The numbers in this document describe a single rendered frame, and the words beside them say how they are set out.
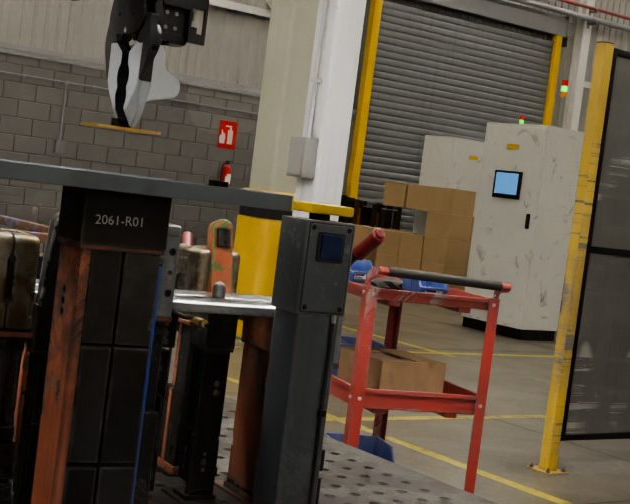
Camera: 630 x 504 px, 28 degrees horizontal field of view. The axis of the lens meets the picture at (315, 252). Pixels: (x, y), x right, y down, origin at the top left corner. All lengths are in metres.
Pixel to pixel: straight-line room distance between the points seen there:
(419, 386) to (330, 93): 2.08
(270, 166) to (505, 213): 3.71
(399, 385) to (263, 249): 4.98
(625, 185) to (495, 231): 6.01
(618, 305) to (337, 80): 1.75
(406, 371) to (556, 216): 8.15
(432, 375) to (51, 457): 2.63
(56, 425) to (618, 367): 5.07
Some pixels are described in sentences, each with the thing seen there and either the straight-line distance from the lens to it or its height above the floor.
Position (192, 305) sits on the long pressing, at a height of 1.00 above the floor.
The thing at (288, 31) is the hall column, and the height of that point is 2.22.
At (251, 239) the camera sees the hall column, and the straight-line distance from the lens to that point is 8.86.
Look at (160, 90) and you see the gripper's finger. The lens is 1.39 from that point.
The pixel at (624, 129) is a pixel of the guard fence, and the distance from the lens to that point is 6.10.
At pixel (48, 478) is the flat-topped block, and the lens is 1.42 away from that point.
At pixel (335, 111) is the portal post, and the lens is 5.68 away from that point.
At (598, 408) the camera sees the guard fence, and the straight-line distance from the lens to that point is 6.22.
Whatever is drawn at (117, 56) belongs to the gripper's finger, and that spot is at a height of 1.29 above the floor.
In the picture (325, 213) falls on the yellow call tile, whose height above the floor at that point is 1.15.
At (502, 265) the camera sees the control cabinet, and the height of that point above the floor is 0.66.
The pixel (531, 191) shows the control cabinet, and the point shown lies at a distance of 11.80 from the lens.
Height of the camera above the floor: 1.18
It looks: 3 degrees down
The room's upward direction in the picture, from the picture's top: 7 degrees clockwise
